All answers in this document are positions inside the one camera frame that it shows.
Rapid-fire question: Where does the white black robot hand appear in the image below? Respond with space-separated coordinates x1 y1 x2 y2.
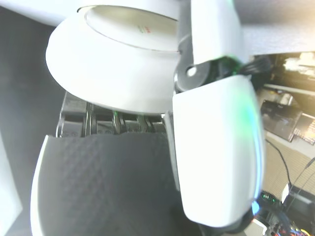
31 0 267 236

